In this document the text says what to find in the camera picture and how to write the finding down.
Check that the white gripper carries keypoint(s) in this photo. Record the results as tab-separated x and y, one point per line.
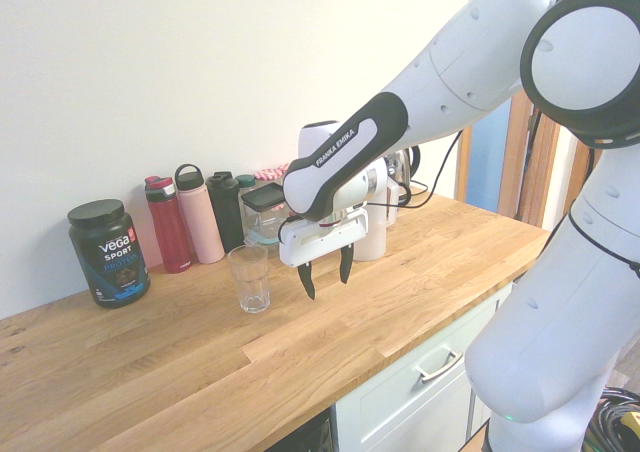
325	237

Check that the blue round plastic lid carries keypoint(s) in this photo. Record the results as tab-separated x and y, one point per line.
372	237

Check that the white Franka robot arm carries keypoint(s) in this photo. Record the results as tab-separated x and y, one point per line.
450	72

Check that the red water bottle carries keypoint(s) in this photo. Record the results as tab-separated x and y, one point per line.
167	227

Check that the clear container with teal lid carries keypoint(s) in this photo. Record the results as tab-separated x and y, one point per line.
262	238

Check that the clear drinking glass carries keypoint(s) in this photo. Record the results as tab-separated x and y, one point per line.
248	279

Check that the glass container with black lid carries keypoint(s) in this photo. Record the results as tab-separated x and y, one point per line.
262	207

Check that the jar with red checked lid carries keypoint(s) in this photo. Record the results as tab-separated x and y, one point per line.
270	173

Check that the black shaker bottle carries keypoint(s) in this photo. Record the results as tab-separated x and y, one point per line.
225	212

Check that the clear bottle with teal cap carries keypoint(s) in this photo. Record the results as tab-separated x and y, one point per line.
245	184

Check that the glass electric kettle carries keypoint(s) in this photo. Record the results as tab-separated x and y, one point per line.
402	167

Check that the pink insulated bottle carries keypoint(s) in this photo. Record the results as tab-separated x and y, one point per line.
200	222

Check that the white cabinet drawer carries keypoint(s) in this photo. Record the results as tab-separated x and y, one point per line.
425	402

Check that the black protein powder tub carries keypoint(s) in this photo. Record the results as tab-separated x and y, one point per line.
107	257

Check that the yellow power box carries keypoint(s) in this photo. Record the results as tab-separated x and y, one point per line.
631	429

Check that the wooden door frame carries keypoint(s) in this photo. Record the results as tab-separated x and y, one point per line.
515	172

